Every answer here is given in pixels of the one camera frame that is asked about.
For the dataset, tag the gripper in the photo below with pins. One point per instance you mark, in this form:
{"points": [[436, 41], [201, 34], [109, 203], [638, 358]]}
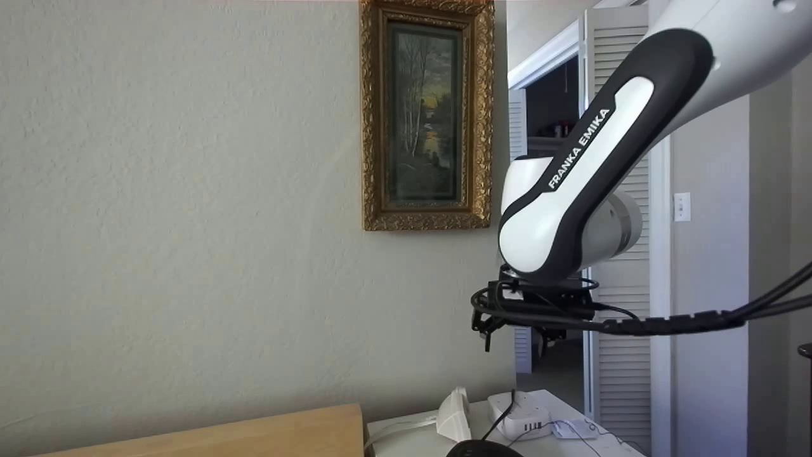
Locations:
{"points": [[545, 308]]}

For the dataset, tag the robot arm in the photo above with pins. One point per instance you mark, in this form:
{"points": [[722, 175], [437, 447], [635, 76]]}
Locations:
{"points": [[571, 190]]}

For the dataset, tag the black rounded object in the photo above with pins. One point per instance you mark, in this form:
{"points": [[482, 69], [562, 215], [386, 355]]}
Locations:
{"points": [[482, 449]]}

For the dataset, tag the white louvered closet door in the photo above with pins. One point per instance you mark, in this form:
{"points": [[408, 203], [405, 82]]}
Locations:
{"points": [[521, 352], [625, 355]]}

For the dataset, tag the white power strip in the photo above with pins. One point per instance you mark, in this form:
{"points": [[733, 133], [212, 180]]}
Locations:
{"points": [[530, 416]]}

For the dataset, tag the white upright device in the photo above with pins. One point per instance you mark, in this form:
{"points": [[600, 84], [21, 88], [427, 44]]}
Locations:
{"points": [[453, 416]]}

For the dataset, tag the gold framed landscape painting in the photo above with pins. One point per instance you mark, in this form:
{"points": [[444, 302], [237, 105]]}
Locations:
{"points": [[425, 114]]}

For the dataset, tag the light wooden board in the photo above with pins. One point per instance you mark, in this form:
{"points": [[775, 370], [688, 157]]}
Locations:
{"points": [[254, 438]]}

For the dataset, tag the white door frame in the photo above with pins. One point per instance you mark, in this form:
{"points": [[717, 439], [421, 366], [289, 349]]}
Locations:
{"points": [[661, 285]]}

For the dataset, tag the white light switch plate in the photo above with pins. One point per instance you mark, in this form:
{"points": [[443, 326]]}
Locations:
{"points": [[682, 207]]}

